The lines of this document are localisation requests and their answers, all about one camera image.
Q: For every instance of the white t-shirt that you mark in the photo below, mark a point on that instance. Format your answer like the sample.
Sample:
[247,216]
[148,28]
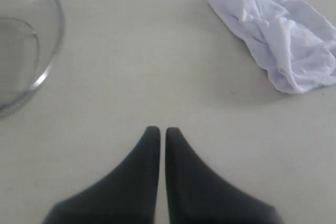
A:
[288,39]

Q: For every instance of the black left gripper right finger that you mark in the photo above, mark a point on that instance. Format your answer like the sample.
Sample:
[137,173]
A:
[196,194]

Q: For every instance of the metal wire mesh basket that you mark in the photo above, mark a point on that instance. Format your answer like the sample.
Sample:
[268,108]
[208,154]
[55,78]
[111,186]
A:
[32,33]

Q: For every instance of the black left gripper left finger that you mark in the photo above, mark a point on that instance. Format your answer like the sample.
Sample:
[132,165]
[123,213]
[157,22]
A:
[126,195]

